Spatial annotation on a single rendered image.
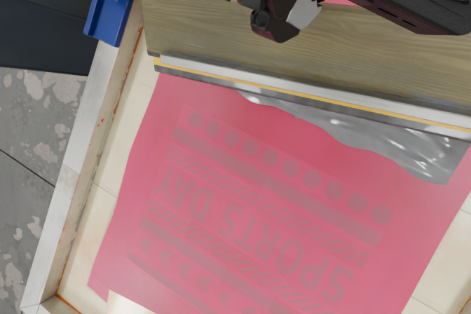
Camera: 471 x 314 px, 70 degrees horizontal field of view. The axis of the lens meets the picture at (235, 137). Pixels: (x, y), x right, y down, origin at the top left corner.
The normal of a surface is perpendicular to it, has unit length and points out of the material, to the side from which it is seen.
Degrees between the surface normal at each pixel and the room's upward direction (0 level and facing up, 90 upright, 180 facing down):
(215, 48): 25
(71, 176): 0
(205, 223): 0
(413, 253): 0
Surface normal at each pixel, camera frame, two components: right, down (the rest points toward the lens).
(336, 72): -0.46, 0.46
